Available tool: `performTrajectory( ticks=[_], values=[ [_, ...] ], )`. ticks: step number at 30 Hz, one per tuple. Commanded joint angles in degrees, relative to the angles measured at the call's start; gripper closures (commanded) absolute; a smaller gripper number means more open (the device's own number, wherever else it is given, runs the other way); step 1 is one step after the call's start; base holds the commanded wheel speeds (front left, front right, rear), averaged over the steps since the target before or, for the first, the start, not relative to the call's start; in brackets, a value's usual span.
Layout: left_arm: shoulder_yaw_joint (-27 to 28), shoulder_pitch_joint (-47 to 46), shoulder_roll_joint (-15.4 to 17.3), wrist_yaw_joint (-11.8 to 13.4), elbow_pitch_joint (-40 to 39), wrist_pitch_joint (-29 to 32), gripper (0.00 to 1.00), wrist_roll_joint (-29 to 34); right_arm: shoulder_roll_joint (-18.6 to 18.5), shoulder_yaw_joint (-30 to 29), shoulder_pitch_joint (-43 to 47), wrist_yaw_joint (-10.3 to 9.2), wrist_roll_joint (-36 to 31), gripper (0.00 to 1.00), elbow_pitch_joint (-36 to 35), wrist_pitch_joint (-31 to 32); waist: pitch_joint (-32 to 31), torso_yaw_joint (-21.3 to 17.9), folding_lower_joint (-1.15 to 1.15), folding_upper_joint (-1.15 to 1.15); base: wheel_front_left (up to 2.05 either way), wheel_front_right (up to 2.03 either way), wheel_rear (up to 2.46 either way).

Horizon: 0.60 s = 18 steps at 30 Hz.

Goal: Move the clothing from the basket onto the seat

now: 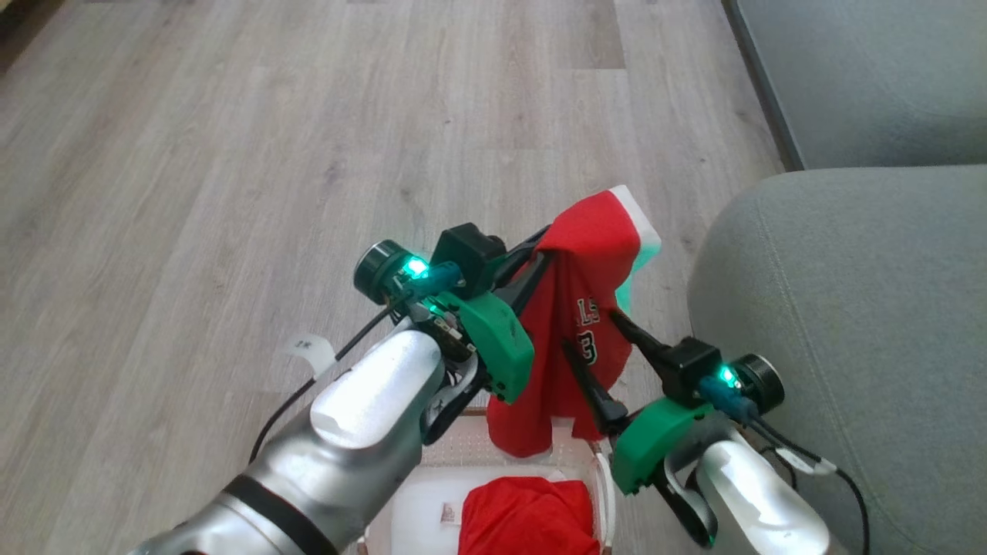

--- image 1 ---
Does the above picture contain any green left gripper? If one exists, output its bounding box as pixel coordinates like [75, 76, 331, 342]
[355, 226, 553, 403]

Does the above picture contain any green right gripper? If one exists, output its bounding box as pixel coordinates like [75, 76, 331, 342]
[561, 308, 783, 496]

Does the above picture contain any red basketball jersey white trim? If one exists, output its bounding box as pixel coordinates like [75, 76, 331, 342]
[486, 185, 662, 457]

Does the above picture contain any grey fabric rounded seat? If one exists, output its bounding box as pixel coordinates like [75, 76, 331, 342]
[686, 166, 987, 555]

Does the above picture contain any white laundry basket brown rim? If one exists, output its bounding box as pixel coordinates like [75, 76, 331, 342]
[362, 409, 618, 555]

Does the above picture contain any grey fabric sofa section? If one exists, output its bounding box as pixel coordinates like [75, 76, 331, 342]
[723, 0, 987, 172]

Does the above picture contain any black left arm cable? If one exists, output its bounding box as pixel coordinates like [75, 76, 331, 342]
[248, 297, 409, 463]

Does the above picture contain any white cable label tag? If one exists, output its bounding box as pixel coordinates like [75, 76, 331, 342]
[281, 333, 337, 378]

